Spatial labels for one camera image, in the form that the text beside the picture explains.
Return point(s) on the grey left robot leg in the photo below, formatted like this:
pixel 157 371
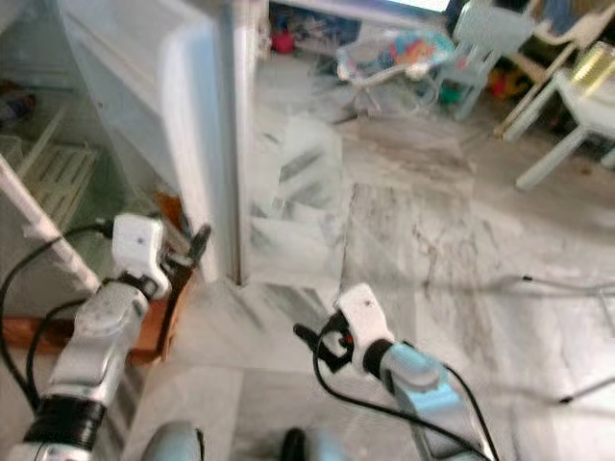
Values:
pixel 178 442

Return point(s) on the brown wooden fridge plinth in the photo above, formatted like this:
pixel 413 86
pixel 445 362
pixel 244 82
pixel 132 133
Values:
pixel 29 334

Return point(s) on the beige chair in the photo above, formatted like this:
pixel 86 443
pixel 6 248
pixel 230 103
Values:
pixel 562 34

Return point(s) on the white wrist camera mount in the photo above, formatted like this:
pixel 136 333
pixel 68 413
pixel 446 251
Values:
pixel 365 322
pixel 139 245

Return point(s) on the colourful baby bouncer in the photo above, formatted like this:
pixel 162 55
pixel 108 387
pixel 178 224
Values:
pixel 399 53

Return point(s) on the grey robot leg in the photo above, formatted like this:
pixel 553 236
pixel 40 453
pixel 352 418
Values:
pixel 178 442
pixel 315 447

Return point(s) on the green toy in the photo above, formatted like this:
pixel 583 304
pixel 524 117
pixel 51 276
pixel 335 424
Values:
pixel 449 94

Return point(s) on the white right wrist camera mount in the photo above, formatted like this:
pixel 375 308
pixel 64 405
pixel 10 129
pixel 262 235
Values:
pixel 365 322

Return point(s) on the dark food package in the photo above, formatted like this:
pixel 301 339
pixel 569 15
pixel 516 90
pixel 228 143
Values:
pixel 14 108

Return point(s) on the white fridge door clear bins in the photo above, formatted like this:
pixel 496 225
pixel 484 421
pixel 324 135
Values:
pixel 298 182

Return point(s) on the white ribbed fridge shelf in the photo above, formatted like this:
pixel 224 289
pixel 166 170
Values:
pixel 62 182

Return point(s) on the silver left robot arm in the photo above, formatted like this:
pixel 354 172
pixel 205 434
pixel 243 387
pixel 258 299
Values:
pixel 96 338

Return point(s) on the grey-green plastic chair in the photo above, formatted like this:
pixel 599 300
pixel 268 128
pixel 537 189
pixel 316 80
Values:
pixel 490 29

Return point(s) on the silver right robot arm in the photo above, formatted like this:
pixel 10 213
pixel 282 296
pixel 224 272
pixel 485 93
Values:
pixel 421 379

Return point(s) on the orange bottle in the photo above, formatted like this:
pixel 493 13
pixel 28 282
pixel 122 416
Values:
pixel 168 209

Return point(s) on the white fridge body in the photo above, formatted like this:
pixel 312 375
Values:
pixel 21 254

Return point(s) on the grey right robot leg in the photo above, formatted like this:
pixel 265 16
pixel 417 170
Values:
pixel 315 447

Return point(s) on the white fridge freezer door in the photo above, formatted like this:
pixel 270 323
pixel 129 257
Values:
pixel 130 77

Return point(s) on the gold metal tin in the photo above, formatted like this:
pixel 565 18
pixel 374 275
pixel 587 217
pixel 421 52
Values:
pixel 594 67

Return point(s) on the white plastic chair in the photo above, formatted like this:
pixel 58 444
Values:
pixel 555 157

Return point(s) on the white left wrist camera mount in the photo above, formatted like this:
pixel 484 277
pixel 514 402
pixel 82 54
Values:
pixel 139 245

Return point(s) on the red yellow toy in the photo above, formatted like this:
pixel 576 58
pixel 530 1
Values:
pixel 509 83

